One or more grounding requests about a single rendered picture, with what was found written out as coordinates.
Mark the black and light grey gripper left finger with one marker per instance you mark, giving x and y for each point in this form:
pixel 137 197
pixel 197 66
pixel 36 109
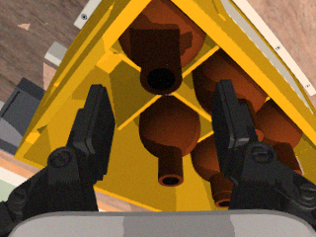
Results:
pixel 84 159

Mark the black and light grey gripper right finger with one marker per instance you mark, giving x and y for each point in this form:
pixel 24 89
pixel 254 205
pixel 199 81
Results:
pixel 258 178

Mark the dark grey rectangular tray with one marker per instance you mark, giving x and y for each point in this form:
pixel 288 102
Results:
pixel 18 114

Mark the yellow wooden crate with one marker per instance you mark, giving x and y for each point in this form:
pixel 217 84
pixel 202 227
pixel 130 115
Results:
pixel 133 172

